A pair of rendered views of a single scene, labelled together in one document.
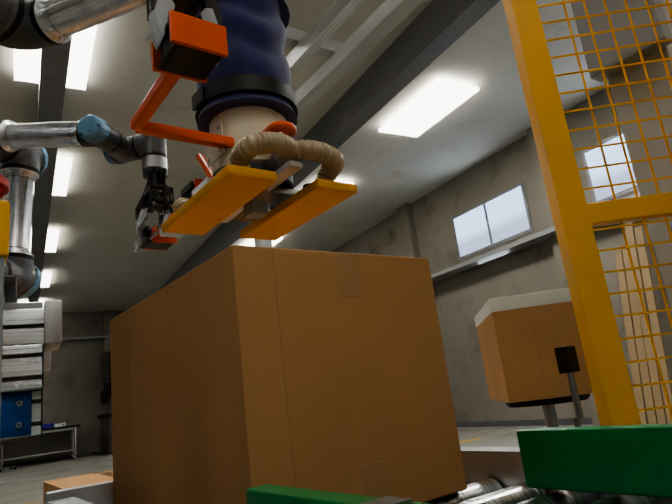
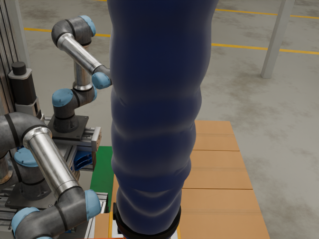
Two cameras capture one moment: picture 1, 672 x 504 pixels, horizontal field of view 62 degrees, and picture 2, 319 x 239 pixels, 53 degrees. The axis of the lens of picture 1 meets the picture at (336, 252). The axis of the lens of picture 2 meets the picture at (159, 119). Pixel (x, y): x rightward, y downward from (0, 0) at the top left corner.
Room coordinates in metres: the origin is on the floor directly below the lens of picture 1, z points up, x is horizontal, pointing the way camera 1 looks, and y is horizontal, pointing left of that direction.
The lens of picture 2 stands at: (0.53, -0.21, 2.28)
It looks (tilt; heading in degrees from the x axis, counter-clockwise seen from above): 37 degrees down; 31
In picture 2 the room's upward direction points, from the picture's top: 5 degrees clockwise
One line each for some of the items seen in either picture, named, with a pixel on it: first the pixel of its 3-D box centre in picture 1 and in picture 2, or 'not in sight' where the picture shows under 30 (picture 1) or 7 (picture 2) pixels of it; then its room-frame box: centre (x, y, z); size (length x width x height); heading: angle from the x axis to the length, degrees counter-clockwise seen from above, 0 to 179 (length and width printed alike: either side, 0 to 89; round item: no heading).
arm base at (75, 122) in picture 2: not in sight; (65, 118); (1.55, 1.04, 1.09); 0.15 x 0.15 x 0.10
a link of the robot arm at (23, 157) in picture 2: not in sight; (29, 164); (1.11, 0.80, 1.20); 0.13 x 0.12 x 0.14; 159
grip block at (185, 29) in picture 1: (188, 48); not in sight; (0.73, 0.18, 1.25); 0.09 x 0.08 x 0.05; 128
